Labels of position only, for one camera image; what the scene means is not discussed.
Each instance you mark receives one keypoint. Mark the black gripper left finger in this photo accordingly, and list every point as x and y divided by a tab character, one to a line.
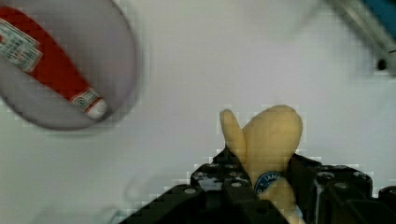
219	192

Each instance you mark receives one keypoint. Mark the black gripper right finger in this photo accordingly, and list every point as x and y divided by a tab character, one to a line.
338	194

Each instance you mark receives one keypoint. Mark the peeled toy banana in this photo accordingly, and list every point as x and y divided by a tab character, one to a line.
264	147

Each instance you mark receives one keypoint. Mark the toaster oven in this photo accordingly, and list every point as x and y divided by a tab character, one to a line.
375	22

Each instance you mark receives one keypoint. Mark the grey round plate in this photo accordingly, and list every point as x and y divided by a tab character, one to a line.
99	40

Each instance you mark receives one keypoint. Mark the red ketchup bottle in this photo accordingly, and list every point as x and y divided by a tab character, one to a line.
28	46

